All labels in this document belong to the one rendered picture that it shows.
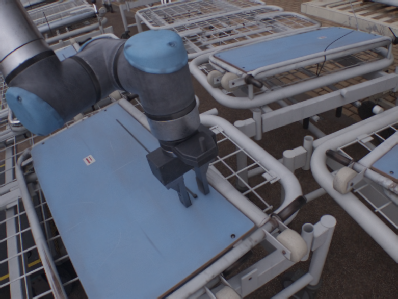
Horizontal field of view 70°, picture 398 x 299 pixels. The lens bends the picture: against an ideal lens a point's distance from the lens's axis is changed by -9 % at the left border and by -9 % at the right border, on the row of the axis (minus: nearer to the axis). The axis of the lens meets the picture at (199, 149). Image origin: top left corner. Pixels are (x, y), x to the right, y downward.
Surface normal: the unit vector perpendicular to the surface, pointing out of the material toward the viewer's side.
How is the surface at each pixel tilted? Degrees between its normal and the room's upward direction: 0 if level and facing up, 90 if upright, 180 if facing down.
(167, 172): 91
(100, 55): 42
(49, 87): 57
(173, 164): 91
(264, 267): 0
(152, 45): 5
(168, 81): 91
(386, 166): 5
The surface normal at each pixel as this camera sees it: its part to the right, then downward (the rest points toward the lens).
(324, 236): 0.48, 0.49
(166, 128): -0.17, 0.66
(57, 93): 0.69, -0.07
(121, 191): -0.17, -0.75
